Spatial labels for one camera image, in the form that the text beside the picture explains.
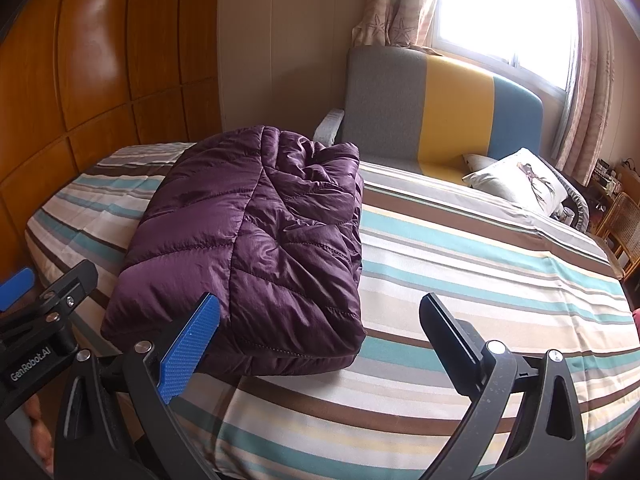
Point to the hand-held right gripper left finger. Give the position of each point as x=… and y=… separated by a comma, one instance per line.
x=190, y=345

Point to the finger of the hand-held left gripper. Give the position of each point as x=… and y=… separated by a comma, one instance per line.
x=75, y=282
x=15, y=287

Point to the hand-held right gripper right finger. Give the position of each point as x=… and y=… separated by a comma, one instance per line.
x=450, y=340

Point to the purple puffer jacket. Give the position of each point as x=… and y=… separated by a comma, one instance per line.
x=240, y=240

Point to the person's left hand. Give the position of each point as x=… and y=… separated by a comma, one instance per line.
x=40, y=430

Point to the striped bed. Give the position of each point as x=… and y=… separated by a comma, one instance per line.
x=450, y=270

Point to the small glass jar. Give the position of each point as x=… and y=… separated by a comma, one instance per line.
x=566, y=214

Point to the white printed pillow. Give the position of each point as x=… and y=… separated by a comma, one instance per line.
x=520, y=180

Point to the grey pillow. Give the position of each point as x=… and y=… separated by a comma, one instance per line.
x=477, y=161

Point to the rattan chair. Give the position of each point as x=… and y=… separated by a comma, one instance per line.
x=622, y=230

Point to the wooden wardrobe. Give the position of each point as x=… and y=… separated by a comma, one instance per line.
x=100, y=60

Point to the cluttered wooden desk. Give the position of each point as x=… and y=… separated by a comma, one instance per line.
x=620, y=177

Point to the grey yellow blue sofa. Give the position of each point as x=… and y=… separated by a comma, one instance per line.
x=385, y=100

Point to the long pink patterned curtain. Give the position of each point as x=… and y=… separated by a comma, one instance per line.
x=590, y=85

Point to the window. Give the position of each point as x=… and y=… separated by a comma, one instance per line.
x=500, y=10

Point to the short pink patterned curtain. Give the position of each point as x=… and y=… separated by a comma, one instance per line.
x=395, y=5

